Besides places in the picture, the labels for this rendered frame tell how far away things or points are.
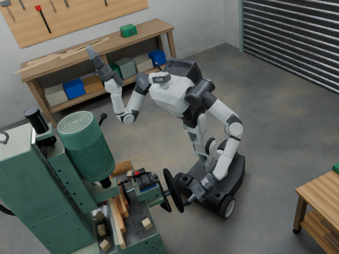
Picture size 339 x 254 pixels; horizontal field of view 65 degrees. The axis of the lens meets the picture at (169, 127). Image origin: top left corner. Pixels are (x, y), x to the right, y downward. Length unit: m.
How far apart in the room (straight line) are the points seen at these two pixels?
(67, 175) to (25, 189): 0.18
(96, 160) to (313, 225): 1.68
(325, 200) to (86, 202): 1.48
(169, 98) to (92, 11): 3.03
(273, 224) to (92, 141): 1.76
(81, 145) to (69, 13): 3.35
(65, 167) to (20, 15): 3.30
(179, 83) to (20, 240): 2.21
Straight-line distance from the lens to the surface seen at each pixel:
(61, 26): 4.42
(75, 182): 1.37
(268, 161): 2.94
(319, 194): 2.08
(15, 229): 3.23
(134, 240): 1.48
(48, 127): 1.25
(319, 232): 2.33
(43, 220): 1.48
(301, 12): 4.01
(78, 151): 1.24
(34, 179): 1.29
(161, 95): 1.64
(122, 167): 1.77
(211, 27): 5.33
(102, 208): 1.79
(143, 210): 1.56
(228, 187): 2.50
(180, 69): 1.67
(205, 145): 2.15
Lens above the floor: 2.13
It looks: 38 degrees down
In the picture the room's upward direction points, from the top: 13 degrees counter-clockwise
